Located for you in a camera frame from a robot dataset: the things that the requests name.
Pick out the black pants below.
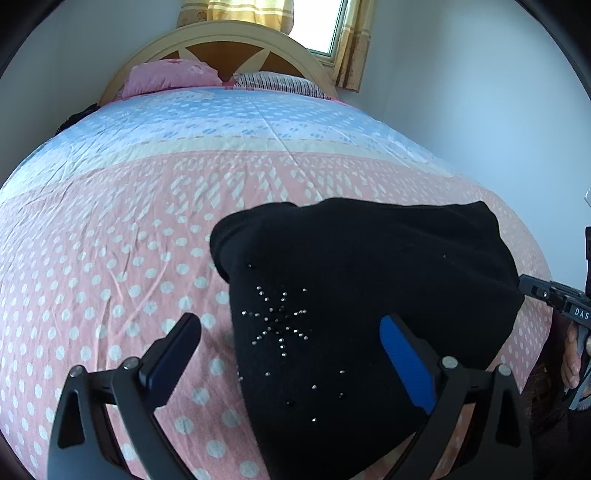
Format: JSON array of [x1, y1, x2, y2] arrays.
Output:
[[211, 198, 523, 479]]

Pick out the black clothing beside bed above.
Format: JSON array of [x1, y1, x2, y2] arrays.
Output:
[[55, 103, 99, 135]]

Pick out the person right hand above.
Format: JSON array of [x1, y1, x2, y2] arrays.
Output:
[[561, 323, 581, 389]]

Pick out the polka dot bed sheet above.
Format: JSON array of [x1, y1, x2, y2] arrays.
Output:
[[1, 88, 549, 479]]

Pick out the striped pillow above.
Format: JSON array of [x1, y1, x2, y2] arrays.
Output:
[[232, 71, 329, 99]]

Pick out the yellow right curtain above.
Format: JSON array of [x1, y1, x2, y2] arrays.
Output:
[[332, 0, 377, 92]]

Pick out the yellow curtain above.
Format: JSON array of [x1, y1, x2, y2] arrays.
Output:
[[177, 0, 294, 34], [332, 0, 377, 92]]

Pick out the back window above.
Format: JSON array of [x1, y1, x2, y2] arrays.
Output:
[[288, 0, 349, 66]]

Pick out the pink pillow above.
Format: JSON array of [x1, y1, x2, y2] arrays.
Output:
[[121, 59, 223, 99]]

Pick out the cream arched headboard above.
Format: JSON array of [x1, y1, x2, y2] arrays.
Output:
[[98, 21, 338, 105]]

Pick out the yellow centre curtain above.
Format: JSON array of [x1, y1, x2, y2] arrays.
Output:
[[177, 0, 294, 34]]

